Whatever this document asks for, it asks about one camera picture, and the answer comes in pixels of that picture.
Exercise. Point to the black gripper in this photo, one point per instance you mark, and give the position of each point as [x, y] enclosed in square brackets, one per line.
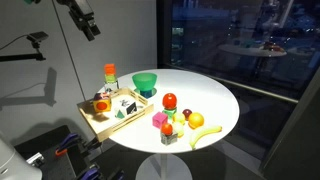
[82, 13]

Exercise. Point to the red apple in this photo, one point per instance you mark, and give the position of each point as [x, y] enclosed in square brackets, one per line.
[169, 100]

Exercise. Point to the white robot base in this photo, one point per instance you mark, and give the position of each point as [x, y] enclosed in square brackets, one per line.
[15, 163]

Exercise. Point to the wooden tray box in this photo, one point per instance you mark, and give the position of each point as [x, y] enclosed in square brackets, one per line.
[101, 130]

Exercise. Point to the orange foam block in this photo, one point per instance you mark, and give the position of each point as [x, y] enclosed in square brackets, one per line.
[110, 69]

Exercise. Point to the green plastic bowl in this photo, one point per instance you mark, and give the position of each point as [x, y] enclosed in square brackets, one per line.
[144, 81]

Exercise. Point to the pink cube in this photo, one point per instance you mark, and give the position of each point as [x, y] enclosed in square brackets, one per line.
[159, 120]

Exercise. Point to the small green block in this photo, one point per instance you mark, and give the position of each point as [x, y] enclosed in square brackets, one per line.
[169, 113]

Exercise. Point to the purple spring clamp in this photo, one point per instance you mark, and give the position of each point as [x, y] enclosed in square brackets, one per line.
[68, 141]
[89, 174]

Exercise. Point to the black spring clamp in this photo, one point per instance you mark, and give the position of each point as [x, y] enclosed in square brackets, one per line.
[90, 145]

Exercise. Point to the yellow peach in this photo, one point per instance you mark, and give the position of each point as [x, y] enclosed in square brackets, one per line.
[179, 118]

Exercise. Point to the small red tomato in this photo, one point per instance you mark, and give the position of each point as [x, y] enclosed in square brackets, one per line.
[166, 129]

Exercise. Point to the dark red plum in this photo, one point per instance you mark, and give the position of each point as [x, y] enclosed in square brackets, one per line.
[187, 113]

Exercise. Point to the yellow lemon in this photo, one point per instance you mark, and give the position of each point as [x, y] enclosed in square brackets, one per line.
[179, 129]

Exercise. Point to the grey cube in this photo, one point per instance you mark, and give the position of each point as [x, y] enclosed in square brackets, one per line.
[169, 139]

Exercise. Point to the orange fruit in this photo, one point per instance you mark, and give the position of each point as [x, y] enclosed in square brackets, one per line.
[196, 120]

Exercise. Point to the black mounting platform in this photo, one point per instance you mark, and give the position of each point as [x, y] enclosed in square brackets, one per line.
[56, 166]

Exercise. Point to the yellow banana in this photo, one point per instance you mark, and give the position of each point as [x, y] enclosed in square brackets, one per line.
[200, 134]

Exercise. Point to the black camera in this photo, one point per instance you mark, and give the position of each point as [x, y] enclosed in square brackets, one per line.
[37, 36]

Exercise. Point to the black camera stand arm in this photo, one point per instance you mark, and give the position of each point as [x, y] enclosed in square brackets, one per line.
[20, 57]

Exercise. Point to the white table pedestal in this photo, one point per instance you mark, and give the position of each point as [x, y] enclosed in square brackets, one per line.
[163, 168]

